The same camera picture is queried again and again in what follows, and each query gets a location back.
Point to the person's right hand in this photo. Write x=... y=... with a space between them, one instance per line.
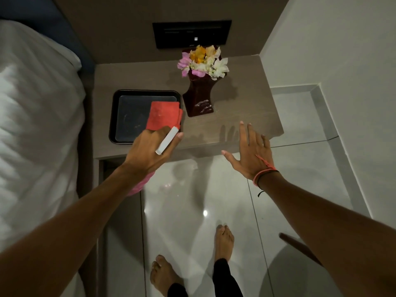
x=252 y=159

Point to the person's left hand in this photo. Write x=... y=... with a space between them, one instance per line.
x=144 y=154

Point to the person's right middle finger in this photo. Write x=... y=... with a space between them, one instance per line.
x=251 y=136

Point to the person's right little finger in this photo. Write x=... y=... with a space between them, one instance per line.
x=266 y=142

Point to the person's left thumb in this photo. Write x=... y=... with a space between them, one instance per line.
x=175 y=139

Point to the person's right thumb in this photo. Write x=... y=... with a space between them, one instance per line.
x=230 y=158

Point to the white cylindrical stick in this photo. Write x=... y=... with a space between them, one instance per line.
x=167 y=140

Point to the red cleaning cloth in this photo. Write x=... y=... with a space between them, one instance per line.
x=162 y=115

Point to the pink cloth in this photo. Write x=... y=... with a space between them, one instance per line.
x=139 y=185

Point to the person's right forearm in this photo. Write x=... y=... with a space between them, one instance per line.
x=328 y=231

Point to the person's left forearm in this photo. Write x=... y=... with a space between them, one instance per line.
x=68 y=231

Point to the brown wooden nightstand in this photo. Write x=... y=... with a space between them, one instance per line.
x=247 y=98

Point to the dark red vase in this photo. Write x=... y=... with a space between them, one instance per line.
x=198 y=97

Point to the black rectangular tray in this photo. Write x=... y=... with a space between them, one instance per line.
x=130 y=120

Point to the bunch of colourful flowers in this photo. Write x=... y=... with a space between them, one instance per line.
x=213 y=66

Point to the person's right foot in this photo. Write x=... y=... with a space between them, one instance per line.
x=223 y=242

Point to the person's foot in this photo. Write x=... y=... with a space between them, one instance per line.
x=223 y=242
x=164 y=275

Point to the black right trouser leg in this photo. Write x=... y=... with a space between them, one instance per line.
x=225 y=279

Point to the black trouser leg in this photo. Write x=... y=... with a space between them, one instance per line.
x=225 y=279
x=178 y=290

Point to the person's left foot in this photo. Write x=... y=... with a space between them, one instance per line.
x=164 y=275

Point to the white bed duvet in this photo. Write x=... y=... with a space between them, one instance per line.
x=34 y=126

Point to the black left trouser leg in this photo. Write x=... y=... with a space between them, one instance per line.
x=178 y=290

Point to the blue headboard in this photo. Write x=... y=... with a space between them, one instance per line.
x=46 y=18

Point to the black wall switch panel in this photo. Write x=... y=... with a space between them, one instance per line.
x=176 y=33

